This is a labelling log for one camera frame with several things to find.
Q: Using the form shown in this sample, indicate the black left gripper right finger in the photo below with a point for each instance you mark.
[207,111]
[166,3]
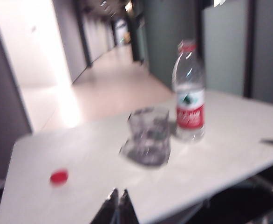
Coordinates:
[128,210]

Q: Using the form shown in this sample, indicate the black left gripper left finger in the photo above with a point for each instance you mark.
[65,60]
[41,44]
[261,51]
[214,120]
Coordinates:
[109,210]

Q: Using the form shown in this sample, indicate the clear water bottle red label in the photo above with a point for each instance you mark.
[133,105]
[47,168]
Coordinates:
[190,116]

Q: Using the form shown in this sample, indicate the red plastic bottle cap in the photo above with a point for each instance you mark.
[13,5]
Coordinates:
[59,176]

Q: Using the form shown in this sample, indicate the clear faceted drinking glass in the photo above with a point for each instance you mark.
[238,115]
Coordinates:
[148,144]

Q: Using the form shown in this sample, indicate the grey scissor-lift table frame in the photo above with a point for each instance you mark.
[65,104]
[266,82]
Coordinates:
[267,185]

